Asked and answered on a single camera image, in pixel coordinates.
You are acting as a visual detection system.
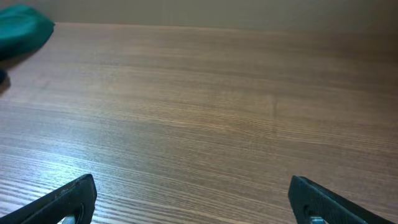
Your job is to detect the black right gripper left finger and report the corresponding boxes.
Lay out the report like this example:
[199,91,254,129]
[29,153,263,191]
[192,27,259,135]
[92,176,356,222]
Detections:
[1,174,97,224]

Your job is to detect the dark green cloth garment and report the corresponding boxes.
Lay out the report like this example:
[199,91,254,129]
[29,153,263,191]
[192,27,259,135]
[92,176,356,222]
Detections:
[1,4,55,60]

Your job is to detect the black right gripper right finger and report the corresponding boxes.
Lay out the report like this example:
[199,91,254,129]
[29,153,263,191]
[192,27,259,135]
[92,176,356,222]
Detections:
[288,175,392,224]

